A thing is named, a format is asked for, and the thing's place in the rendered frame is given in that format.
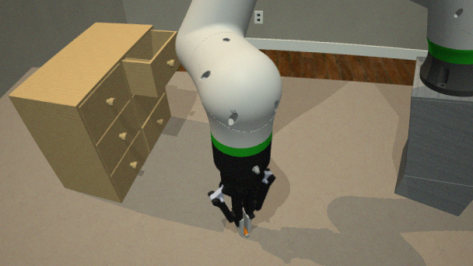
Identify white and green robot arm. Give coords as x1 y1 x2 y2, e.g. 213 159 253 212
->
175 0 473 179

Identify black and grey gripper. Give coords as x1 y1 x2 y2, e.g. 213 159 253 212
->
208 168 275 236

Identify small tan wooden chest of drawers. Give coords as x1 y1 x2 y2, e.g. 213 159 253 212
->
9 23 170 203

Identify brown wooden drawer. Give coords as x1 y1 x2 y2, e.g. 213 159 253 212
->
142 94 170 152
96 100 139 173
122 30 181 97
110 131 148 199
79 64 130 142
132 90 164 125

